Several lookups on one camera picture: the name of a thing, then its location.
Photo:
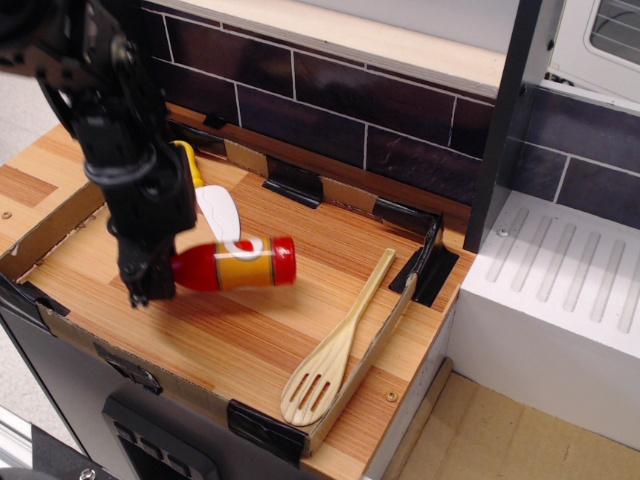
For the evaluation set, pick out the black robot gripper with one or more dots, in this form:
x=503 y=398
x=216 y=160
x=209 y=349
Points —
x=150 y=203

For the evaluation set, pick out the black oven control panel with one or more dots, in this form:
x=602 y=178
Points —
x=152 y=451

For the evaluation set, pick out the white appliance with vent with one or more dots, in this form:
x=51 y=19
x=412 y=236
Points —
x=597 y=47

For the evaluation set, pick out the white ridged sink drainboard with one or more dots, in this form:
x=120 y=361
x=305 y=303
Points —
x=548 y=315

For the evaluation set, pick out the black shelf post right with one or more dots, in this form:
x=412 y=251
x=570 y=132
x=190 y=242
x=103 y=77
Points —
x=530 y=49

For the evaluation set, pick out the light wooden shelf board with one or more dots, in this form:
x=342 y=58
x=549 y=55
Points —
x=435 y=60

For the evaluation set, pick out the wooden slotted spatula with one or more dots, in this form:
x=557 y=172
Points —
x=316 y=382

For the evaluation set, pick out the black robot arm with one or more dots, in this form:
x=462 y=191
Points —
x=93 y=76

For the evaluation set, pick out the black device bottom left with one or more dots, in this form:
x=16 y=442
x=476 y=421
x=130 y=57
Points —
x=44 y=457

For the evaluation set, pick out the yellow handled toy knife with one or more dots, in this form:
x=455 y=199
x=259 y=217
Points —
x=214 y=201

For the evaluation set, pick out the red hot sauce bottle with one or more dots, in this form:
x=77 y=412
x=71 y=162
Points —
x=225 y=266

